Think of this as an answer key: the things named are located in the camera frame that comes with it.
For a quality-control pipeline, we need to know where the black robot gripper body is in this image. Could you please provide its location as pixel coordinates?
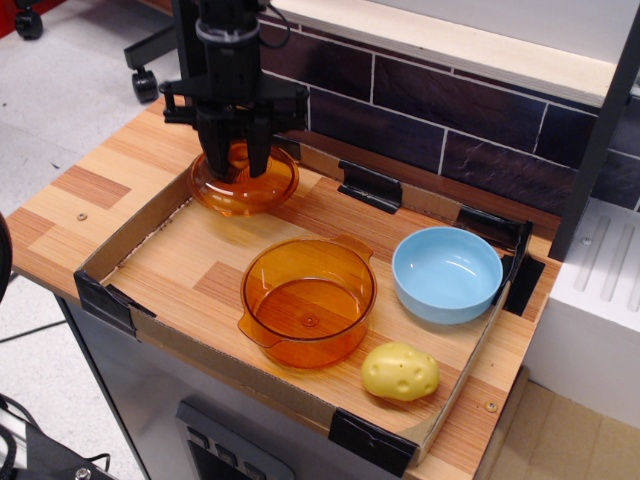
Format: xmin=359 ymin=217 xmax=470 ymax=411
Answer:
xmin=160 ymin=29 xmax=309 ymax=131

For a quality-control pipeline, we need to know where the cardboard fence with black tape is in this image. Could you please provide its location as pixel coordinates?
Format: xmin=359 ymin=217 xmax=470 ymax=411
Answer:
xmin=77 ymin=132 xmax=555 ymax=479

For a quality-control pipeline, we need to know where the orange transparent pot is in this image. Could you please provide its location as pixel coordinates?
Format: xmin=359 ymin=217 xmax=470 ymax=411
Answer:
xmin=238 ymin=234 xmax=377 ymax=369

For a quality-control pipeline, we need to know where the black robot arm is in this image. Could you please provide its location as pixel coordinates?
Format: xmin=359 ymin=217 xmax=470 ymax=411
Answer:
xmin=160 ymin=1 xmax=309 ymax=178

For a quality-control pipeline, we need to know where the black cable on floor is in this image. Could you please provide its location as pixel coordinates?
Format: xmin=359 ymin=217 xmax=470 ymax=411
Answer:
xmin=0 ymin=319 xmax=69 ymax=346

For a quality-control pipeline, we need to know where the dark grey vertical post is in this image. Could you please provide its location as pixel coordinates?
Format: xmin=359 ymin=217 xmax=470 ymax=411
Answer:
xmin=548 ymin=10 xmax=639 ymax=261

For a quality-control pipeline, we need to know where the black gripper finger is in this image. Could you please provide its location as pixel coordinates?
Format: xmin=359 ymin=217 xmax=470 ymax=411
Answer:
xmin=196 ymin=105 xmax=233 ymax=179
xmin=246 ymin=102 xmax=273 ymax=178

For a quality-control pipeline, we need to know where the light blue bowl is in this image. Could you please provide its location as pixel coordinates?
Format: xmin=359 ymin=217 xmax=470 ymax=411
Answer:
xmin=392 ymin=227 xmax=504 ymax=325

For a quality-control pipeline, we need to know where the white toy sink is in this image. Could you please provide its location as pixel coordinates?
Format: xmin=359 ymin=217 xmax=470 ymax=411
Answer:
xmin=524 ymin=199 xmax=639 ymax=427

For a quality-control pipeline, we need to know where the yellow toy potato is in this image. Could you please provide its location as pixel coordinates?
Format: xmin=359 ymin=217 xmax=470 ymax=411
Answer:
xmin=361 ymin=342 xmax=440 ymax=401

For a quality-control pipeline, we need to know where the grey toy oven panel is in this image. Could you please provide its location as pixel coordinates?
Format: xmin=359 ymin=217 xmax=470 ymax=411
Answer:
xmin=175 ymin=401 xmax=296 ymax=480

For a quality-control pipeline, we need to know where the black office chair base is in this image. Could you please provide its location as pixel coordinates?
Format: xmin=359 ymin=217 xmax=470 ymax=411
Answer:
xmin=124 ymin=26 xmax=176 ymax=104

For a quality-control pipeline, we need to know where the orange transparent pot lid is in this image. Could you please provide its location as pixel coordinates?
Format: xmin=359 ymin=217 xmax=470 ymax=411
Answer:
xmin=188 ymin=141 xmax=299 ymax=216

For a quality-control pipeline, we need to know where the black caster wheel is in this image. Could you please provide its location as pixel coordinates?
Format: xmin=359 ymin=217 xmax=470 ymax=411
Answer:
xmin=14 ymin=0 xmax=44 ymax=41

